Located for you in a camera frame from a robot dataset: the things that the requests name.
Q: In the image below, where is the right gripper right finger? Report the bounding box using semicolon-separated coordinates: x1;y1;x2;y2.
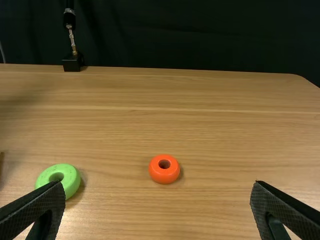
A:
250;180;320;240

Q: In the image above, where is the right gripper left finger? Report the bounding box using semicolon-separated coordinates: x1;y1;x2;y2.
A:
0;181;67;240

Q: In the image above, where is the black clamp stand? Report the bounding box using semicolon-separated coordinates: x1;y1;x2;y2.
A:
61;7;85;73

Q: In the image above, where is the light green ring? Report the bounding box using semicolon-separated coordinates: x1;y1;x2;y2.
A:
34;163;82;201

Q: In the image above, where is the orange ring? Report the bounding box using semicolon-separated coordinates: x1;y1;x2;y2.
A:
148;154;181;185

